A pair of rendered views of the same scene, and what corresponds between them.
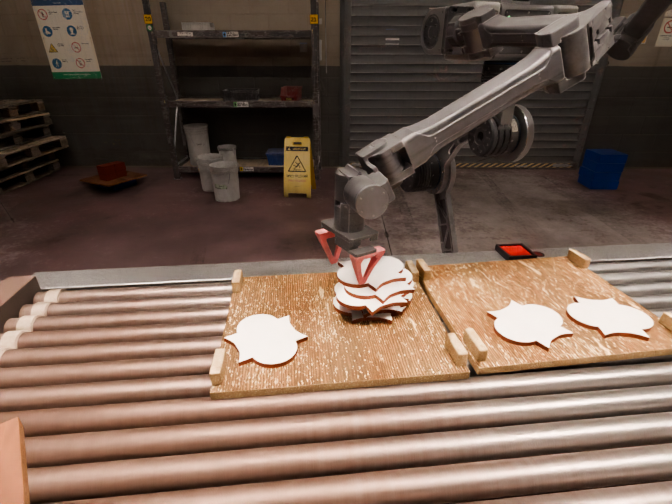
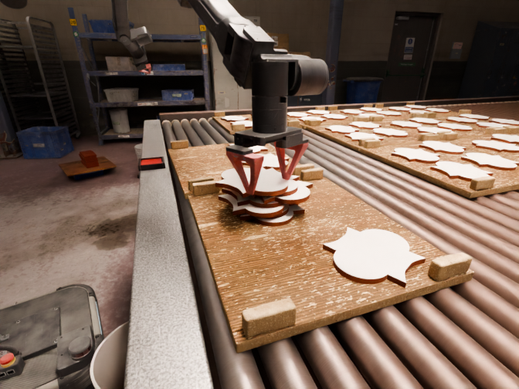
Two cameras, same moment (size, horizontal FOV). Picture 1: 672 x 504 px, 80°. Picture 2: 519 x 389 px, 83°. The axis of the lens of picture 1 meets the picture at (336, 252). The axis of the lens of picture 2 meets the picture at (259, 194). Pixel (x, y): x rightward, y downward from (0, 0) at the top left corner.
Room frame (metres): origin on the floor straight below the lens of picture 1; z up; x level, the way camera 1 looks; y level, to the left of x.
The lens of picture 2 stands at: (0.82, 0.45, 1.20)
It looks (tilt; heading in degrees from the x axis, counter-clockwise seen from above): 24 degrees down; 257
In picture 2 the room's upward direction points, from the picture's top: straight up
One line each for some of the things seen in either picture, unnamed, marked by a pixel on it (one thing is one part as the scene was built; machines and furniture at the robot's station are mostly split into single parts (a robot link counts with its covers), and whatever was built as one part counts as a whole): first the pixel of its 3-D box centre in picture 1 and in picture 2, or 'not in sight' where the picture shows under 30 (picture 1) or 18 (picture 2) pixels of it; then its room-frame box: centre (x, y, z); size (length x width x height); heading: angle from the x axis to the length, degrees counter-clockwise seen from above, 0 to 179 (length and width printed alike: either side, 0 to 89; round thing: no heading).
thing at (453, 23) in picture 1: (464, 30); not in sight; (1.27, -0.36, 1.45); 0.09 x 0.08 x 0.12; 109
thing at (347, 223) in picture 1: (349, 217); (269, 119); (0.69, -0.02, 1.12); 0.10 x 0.07 x 0.07; 34
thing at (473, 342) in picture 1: (475, 344); (303, 170); (0.54, -0.24, 0.95); 0.06 x 0.02 x 0.03; 8
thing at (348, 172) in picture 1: (351, 186); (273, 79); (0.68, -0.03, 1.18); 0.07 x 0.06 x 0.07; 19
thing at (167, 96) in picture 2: not in sight; (178, 94); (0.95, -4.99, 0.72); 0.50 x 0.38 x 0.16; 172
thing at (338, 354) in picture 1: (332, 319); (298, 228); (0.64, 0.01, 0.93); 0.41 x 0.35 x 0.02; 96
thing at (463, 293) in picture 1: (533, 302); (232, 162); (0.70, -0.41, 0.93); 0.41 x 0.35 x 0.02; 98
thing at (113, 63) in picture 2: not in sight; (121, 64); (1.78, -5.01, 1.20); 0.36 x 0.28 x 0.22; 167
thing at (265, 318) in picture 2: (237, 280); (269, 316); (0.75, 0.21, 0.95); 0.06 x 0.02 x 0.03; 6
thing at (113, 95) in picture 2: not in sight; (122, 94); (1.84, -4.97, 0.74); 0.44 x 0.36 x 0.20; 165
